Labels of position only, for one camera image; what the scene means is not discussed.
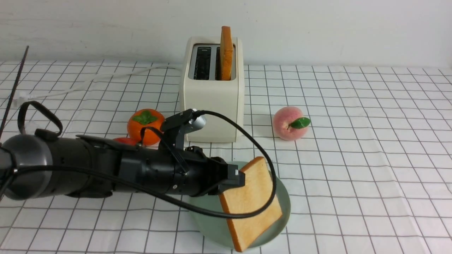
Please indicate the toast slice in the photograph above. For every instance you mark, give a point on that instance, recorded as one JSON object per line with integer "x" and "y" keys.
{"x": 252, "y": 196}
{"x": 226, "y": 53}

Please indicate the pink peach with leaf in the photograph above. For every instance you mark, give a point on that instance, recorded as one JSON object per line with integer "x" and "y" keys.
{"x": 289, "y": 123}

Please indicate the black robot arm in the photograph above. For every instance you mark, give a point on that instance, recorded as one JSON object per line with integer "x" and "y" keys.
{"x": 58, "y": 167}

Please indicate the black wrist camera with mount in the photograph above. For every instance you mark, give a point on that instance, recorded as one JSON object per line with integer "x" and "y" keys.
{"x": 175, "y": 128}

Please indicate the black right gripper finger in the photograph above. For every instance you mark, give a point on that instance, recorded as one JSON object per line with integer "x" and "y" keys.
{"x": 230, "y": 179}

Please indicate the red apple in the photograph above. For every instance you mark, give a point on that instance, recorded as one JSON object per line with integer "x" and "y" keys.
{"x": 125, "y": 140}

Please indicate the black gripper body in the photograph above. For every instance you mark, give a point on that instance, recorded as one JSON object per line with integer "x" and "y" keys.
{"x": 199, "y": 175}

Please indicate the light green round plate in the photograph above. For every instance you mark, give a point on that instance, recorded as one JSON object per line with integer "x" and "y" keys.
{"x": 216, "y": 229}

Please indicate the cream white toaster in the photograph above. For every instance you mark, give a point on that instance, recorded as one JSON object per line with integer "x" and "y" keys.
{"x": 223, "y": 97}

